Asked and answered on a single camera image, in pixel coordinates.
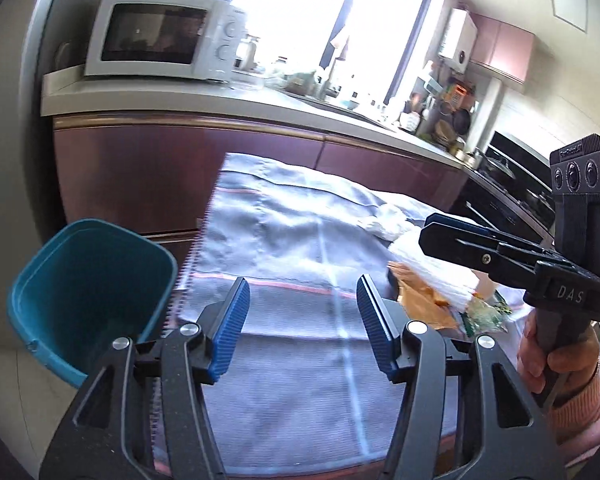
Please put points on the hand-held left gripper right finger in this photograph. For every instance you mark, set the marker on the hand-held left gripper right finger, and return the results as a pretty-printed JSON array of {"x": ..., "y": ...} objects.
[{"x": 372, "y": 320}]

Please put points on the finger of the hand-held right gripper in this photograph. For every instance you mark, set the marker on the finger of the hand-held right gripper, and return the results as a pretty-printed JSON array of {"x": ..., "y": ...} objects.
[
  {"x": 480, "y": 230},
  {"x": 480, "y": 257}
]

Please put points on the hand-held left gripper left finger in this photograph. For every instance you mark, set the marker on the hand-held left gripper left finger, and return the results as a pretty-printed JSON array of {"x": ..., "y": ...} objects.
[{"x": 227, "y": 325}]

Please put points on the printed paper cup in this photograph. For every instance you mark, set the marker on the printed paper cup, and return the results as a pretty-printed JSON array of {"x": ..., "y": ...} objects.
[{"x": 485, "y": 317}]

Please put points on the blue plastic waste bin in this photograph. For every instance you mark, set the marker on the blue plastic waste bin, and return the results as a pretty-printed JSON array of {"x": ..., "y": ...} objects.
[{"x": 80, "y": 285}]

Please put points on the person's right hand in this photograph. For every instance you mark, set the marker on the person's right hand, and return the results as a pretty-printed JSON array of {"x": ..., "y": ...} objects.
[{"x": 580, "y": 360}]

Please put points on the black built-in oven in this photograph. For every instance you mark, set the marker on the black built-in oven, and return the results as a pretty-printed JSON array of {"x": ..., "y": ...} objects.
[{"x": 490, "y": 205}]

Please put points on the small white crumpled tissue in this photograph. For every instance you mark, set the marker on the small white crumpled tissue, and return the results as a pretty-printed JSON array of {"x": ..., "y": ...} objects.
[{"x": 430, "y": 265}]

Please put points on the black wok with lid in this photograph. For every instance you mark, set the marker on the black wok with lid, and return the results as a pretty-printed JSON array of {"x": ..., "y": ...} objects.
[{"x": 495, "y": 165}]

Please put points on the black range hood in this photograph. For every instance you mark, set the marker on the black range hood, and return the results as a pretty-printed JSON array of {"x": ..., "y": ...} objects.
[{"x": 520, "y": 155}]

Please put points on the striped grey tablecloth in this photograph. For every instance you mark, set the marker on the striped grey tablecloth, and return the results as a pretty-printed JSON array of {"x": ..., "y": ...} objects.
[{"x": 280, "y": 240}]

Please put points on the hanging black frying pan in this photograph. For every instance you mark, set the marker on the hanging black frying pan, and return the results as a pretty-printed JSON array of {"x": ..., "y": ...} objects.
[{"x": 462, "y": 122}]

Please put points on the maroon kitchen base cabinet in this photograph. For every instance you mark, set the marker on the maroon kitchen base cabinet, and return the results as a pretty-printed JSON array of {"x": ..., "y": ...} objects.
[{"x": 180, "y": 175}]

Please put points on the metal kitchen faucet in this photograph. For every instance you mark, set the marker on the metal kitchen faucet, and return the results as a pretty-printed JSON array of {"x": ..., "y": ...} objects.
[{"x": 332, "y": 75}]

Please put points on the kitchen window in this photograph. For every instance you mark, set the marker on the kitchen window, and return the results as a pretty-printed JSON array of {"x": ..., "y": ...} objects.
[{"x": 305, "y": 15}]

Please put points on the white microwave oven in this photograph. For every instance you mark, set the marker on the white microwave oven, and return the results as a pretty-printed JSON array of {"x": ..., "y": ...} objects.
[{"x": 145, "y": 35}]

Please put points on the pink wall cabinet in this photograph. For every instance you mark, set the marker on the pink wall cabinet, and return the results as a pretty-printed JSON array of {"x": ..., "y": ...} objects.
[{"x": 502, "y": 47}]

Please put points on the white wall water heater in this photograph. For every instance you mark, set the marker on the white wall water heater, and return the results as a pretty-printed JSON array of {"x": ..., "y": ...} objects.
[{"x": 457, "y": 40}]

